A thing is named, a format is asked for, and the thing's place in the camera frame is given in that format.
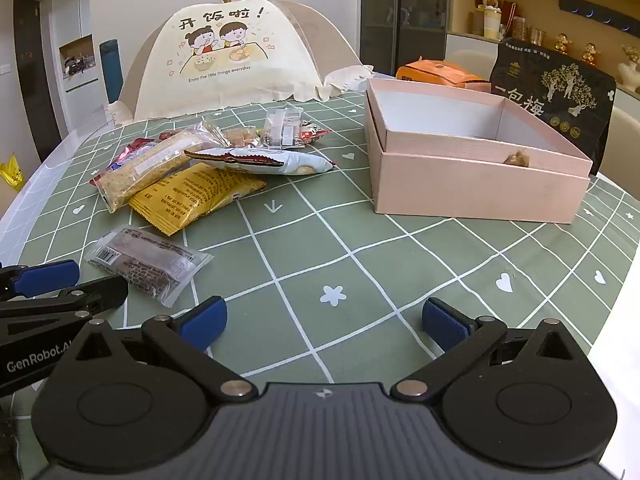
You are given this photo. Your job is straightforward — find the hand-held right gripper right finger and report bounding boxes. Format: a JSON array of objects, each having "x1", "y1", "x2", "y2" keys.
[{"x1": 390, "y1": 297, "x2": 593, "y2": 403}]

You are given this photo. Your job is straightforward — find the white and blue snack packet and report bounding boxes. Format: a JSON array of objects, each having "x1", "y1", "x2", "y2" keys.
[{"x1": 184, "y1": 146, "x2": 337, "y2": 177}]

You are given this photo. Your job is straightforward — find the pink cardboard box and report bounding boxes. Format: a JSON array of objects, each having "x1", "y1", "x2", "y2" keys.
[{"x1": 362, "y1": 77, "x2": 594, "y2": 225}]

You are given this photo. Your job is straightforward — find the small clear snack packet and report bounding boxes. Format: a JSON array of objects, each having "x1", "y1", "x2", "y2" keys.
[{"x1": 260, "y1": 107, "x2": 306, "y2": 149}]

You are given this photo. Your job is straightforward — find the dark door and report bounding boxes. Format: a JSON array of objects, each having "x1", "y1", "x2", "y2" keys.
[{"x1": 12, "y1": 0, "x2": 62, "y2": 148}]

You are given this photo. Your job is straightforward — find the wall calendar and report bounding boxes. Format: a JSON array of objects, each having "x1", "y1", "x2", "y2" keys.
[{"x1": 58, "y1": 35, "x2": 96, "y2": 93}]

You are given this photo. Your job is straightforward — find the green grid cutting mat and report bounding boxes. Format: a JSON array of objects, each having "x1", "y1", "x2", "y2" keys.
[{"x1": 0, "y1": 72, "x2": 640, "y2": 396}]

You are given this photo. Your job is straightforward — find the cream printed food cover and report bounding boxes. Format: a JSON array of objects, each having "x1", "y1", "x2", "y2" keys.
[{"x1": 107, "y1": 0, "x2": 376, "y2": 123}]

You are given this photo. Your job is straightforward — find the orange packet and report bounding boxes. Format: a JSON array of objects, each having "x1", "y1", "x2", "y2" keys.
[{"x1": 396, "y1": 59, "x2": 493, "y2": 92}]

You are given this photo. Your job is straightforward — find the black bar with blue lights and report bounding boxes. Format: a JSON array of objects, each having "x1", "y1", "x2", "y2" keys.
[{"x1": 558, "y1": 0, "x2": 640, "y2": 41}]

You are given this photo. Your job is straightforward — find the clear packet with brown bar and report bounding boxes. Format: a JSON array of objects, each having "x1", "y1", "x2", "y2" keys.
[{"x1": 84, "y1": 226, "x2": 215, "y2": 308}]

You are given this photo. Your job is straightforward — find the small tan biscuit packet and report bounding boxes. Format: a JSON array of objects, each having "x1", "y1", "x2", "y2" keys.
[{"x1": 220, "y1": 127, "x2": 263, "y2": 148}]

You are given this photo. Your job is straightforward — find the black printed box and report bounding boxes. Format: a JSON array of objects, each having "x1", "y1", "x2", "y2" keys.
[{"x1": 487, "y1": 37, "x2": 617, "y2": 176}]

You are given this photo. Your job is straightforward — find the yellow snack packet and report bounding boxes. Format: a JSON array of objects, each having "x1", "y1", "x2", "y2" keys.
[{"x1": 128, "y1": 162, "x2": 267, "y2": 237}]

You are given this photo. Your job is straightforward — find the white chair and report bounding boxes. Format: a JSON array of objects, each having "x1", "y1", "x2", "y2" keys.
[
  {"x1": 445, "y1": 49, "x2": 497, "y2": 81},
  {"x1": 605, "y1": 106, "x2": 640, "y2": 181}
]

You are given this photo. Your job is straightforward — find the clear packet with oat bar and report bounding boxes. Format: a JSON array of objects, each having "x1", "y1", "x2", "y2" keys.
[{"x1": 90, "y1": 117, "x2": 226, "y2": 213}]

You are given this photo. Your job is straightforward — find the dark glass cabinet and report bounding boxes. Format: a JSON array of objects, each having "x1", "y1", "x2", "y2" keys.
[{"x1": 361, "y1": 0, "x2": 451, "y2": 77}]

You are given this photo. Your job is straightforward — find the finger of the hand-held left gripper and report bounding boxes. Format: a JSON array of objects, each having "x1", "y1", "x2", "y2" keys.
[
  {"x1": 0, "y1": 259, "x2": 82, "y2": 297},
  {"x1": 0, "y1": 276, "x2": 129, "y2": 333}
]

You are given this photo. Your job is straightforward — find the yellow bag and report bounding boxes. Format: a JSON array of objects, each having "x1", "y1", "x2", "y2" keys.
[{"x1": 0, "y1": 152, "x2": 26, "y2": 192}]

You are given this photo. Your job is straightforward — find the white bottle with yellow band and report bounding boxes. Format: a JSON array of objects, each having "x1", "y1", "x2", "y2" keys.
[{"x1": 482, "y1": 5, "x2": 502, "y2": 40}]

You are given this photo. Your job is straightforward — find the large red snack packet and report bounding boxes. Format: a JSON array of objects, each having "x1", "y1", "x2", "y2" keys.
[{"x1": 111, "y1": 130, "x2": 188, "y2": 172}]

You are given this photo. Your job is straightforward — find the small red snack packet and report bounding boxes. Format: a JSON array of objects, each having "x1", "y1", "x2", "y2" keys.
[{"x1": 300, "y1": 122, "x2": 333, "y2": 147}]

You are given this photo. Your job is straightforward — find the white vase with gold decoration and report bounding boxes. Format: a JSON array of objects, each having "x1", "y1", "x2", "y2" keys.
[{"x1": 618, "y1": 44, "x2": 640, "y2": 92}]

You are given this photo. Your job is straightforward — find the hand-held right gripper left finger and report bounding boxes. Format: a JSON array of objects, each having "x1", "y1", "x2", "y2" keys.
[{"x1": 60, "y1": 296, "x2": 258, "y2": 403}]

